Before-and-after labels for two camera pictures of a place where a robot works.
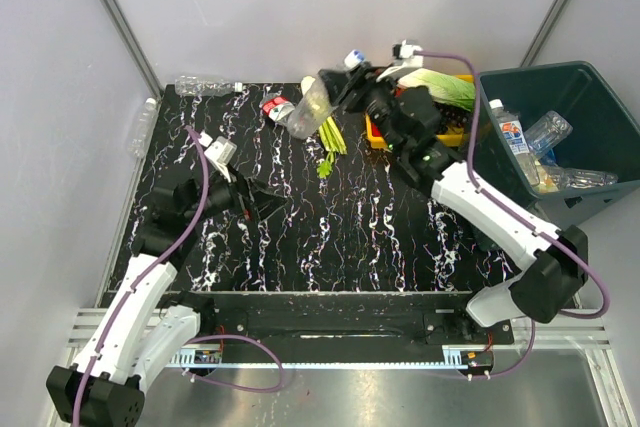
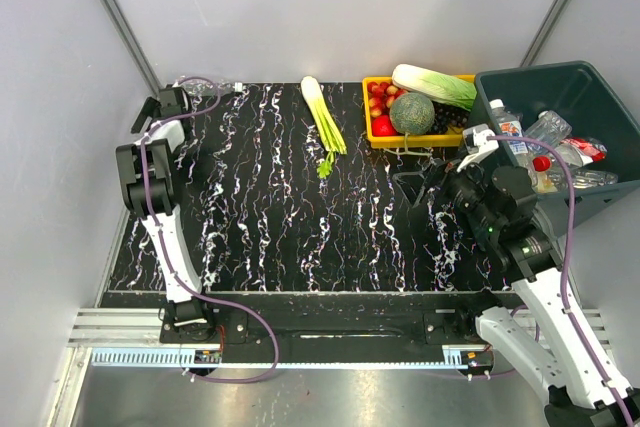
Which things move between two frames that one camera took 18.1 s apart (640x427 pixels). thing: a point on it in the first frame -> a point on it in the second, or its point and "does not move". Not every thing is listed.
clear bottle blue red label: (510, 125) does not move
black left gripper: (246, 203) -> (150, 110)
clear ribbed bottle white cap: (545, 133) does not move
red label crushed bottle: (277, 107) -> (581, 151)
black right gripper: (362, 80) -> (412, 185)
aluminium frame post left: (123, 20) does not move
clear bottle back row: (193, 85) does not move
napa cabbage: (443, 87) does not move
